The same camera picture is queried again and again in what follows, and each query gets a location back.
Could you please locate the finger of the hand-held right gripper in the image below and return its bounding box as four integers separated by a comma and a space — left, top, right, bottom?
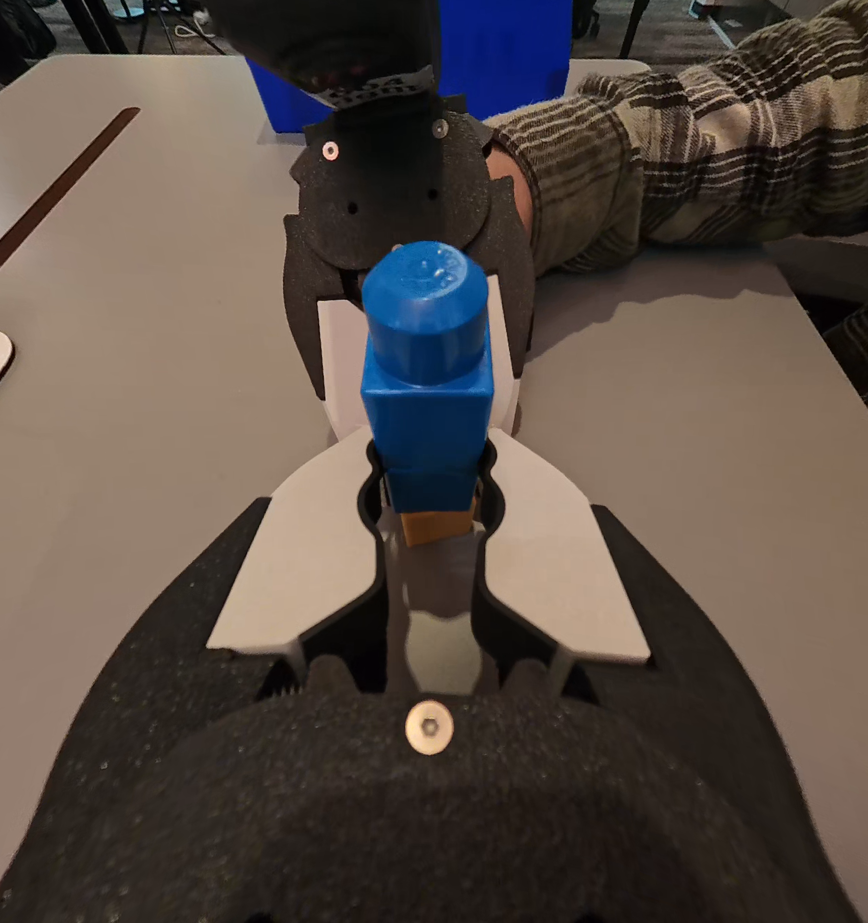
486, 274, 523, 437
317, 299, 373, 442

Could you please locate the yellow toy block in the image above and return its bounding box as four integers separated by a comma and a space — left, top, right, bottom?
399, 508, 474, 548

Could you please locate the person's right hand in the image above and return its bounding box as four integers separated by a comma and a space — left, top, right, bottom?
486, 137, 537, 233

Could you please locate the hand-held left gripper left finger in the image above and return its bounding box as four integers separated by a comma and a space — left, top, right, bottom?
207, 431, 390, 685

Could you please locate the blue plastic bin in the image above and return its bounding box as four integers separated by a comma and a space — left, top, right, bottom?
247, 0, 573, 134

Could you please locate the person's right forearm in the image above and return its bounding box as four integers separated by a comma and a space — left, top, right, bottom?
492, 0, 868, 278

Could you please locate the blue toy block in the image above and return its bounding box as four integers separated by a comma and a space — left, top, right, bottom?
387, 467, 478, 516
360, 240, 494, 473

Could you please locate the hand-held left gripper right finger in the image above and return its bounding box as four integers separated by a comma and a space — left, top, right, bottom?
470, 433, 653, 699

